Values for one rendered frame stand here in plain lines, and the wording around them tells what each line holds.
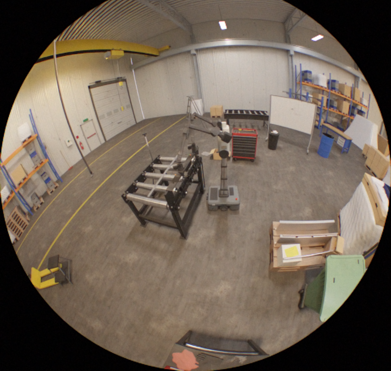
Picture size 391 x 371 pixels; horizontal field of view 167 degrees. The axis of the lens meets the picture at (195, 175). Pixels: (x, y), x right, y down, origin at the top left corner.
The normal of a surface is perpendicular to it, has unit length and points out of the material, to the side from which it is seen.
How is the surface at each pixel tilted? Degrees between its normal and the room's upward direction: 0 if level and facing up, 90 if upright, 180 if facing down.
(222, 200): 0
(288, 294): 0
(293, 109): 90
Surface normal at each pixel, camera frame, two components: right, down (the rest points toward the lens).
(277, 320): -0.13, -0.79
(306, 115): -0.66, 0.51
